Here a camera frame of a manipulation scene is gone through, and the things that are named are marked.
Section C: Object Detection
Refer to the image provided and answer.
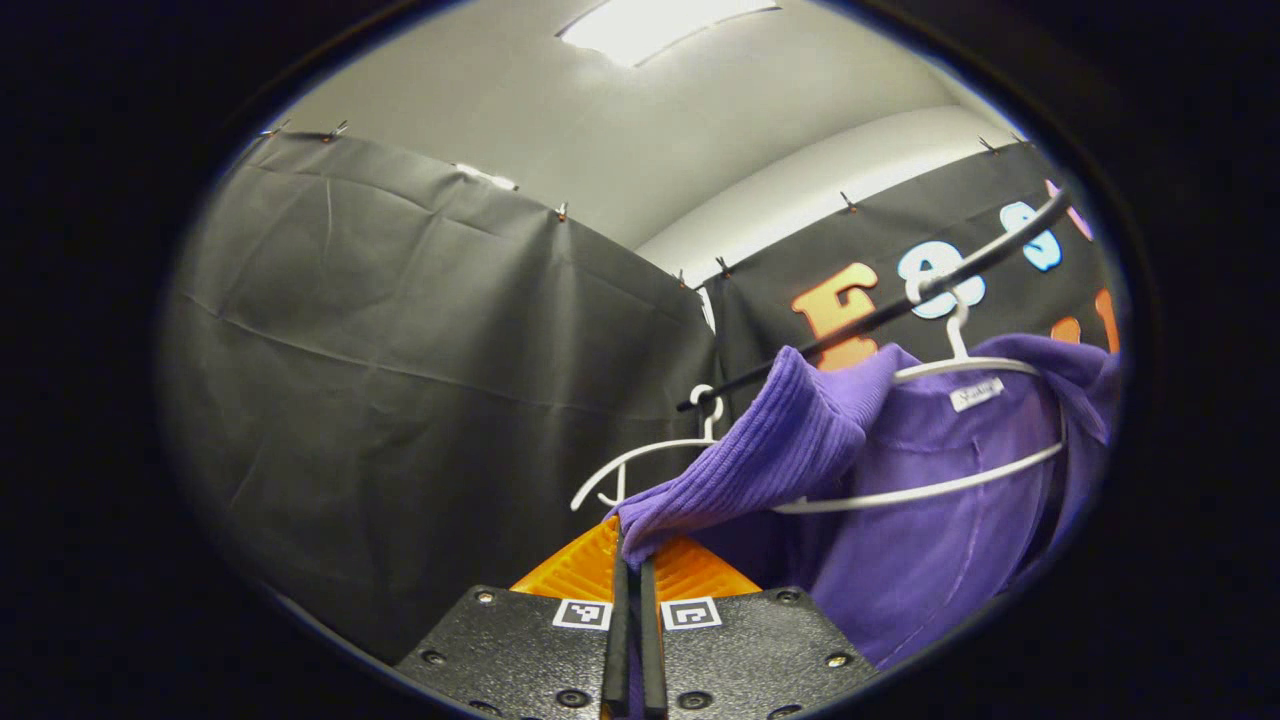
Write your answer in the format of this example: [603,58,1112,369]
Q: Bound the white clothes hanger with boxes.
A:
[770,270,1066,516]
[570,385,726,511]

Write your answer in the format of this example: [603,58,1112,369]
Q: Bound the large ceiling light panel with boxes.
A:
[558,0,781,68]

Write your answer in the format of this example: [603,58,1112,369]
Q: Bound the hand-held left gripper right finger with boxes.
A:
[640,537,881,720]

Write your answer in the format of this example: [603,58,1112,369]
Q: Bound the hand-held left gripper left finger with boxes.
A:
[395,515,633,720]

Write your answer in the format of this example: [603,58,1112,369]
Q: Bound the purple corduroy jacket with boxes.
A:
[608,333,1123,673]

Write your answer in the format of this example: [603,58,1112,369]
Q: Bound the black clothes rail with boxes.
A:
[677,188,1073,413]

